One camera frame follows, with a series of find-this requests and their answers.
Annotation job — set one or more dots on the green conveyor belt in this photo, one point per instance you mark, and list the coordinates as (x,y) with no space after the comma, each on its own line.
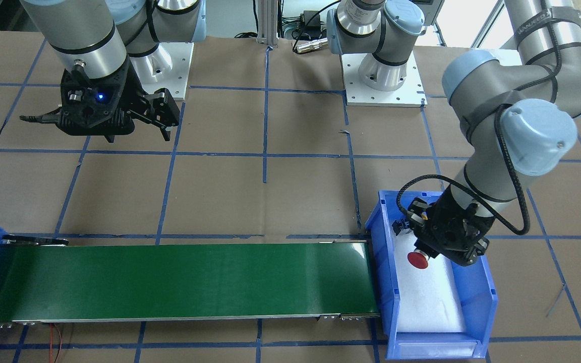
(185,282)

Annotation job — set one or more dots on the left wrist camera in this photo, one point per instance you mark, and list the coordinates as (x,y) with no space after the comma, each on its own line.
(412,219)

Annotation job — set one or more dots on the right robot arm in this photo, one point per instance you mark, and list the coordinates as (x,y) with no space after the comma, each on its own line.
(116,66)

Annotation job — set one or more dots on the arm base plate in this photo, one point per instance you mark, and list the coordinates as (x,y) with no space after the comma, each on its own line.
(168,67)
(370,83)

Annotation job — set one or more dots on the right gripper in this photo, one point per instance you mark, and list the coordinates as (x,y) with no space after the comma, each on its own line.
(132,96)

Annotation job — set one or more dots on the aluminium frame post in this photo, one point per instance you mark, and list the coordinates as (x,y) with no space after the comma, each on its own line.
(267,14)

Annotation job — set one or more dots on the red emergency stop button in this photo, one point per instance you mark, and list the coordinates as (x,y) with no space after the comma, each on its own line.
(418,259)

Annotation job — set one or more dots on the white foam pad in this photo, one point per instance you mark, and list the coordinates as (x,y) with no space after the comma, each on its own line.
(429,301)

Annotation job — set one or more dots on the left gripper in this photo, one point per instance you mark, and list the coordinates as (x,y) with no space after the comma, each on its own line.
(405,225)

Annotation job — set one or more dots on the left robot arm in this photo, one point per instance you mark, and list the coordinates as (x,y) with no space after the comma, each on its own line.
(520,121)

